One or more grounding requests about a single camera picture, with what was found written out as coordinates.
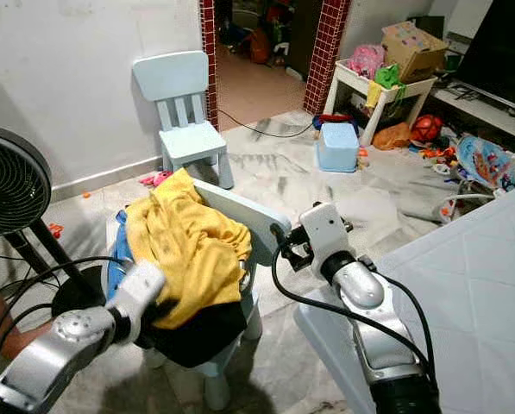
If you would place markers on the pink plush toy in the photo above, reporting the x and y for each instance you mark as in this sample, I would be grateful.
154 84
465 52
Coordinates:
160 178

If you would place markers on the black garment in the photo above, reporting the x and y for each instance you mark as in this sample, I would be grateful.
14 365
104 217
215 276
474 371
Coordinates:
205 336

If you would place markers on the white folding table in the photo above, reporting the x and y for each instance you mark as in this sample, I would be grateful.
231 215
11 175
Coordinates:
464 285

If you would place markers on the yellow garment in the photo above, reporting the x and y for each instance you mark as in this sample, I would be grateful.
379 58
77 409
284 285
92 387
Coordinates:
188 250

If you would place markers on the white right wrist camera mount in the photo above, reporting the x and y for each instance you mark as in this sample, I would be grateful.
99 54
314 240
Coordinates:
322 231

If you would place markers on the light blue step stool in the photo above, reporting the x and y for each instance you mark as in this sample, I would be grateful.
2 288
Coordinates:
337 147

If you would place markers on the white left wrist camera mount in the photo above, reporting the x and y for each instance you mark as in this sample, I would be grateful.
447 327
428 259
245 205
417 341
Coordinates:
141 289

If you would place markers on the pink backpack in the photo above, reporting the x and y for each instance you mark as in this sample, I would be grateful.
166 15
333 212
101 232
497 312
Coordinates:
365 60

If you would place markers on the light blue kids chair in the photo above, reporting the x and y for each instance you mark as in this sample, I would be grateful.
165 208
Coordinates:
257 220
171 78

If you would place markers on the brown cardboard box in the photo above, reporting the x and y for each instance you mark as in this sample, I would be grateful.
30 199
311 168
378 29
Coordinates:
417 47

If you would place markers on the red ball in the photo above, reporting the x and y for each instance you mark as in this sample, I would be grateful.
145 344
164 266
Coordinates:
427 128

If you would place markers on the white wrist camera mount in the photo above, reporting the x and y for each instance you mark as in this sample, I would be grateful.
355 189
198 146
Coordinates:
141 289
322 231

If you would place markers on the white kids table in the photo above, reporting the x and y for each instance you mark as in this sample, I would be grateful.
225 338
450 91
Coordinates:
408 88

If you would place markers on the blue baby bouncer seat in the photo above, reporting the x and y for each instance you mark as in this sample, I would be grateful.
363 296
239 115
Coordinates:
486 159

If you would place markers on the white television console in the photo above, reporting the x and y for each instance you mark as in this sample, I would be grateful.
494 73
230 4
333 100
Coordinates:
481 112

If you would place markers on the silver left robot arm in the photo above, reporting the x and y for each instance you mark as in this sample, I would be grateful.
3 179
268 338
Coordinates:
72 336

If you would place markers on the blue garment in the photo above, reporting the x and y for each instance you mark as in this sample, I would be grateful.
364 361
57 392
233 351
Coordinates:
117 259

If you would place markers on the black television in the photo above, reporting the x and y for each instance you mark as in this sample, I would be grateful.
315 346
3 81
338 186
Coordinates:
499 52

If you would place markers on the brown orange bag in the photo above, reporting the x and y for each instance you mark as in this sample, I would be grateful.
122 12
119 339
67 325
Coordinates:
393 138

